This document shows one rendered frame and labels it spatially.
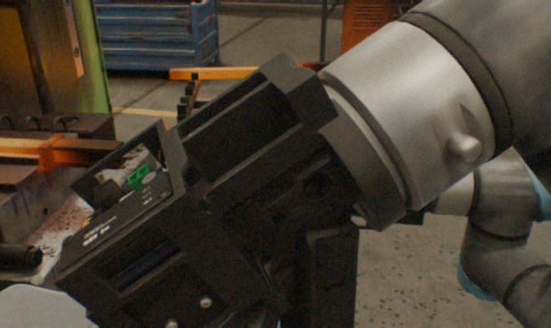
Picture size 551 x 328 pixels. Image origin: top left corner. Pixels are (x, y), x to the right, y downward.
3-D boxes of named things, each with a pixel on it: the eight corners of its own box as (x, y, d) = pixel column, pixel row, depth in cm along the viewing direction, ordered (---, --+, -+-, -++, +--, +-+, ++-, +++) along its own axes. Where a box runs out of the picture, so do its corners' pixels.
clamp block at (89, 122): (118, 146, 83) (113, 112, 80) (97, 167, 75) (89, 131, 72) (57, 142, 84) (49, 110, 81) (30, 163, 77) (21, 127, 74)
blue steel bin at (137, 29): (222, 62, 496) (218, -8, 463) (202, 83, 425) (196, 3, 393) (119, 58, 510) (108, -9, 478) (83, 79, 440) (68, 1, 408)
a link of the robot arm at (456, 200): (477, 173, 52) (460, 144, 59) (436, 172, 52) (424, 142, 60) (465, 228, 55) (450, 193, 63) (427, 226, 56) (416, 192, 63)
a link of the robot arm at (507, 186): (558, 240, 55) (580, 179, 51) (464, 234, 56) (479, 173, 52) (533, 206, 62) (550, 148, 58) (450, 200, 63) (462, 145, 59)
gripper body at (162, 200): (55, 187, 21) (273, 37, 21) (169, 291, 25) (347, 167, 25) (34, 304, 14) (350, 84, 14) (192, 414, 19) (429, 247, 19)
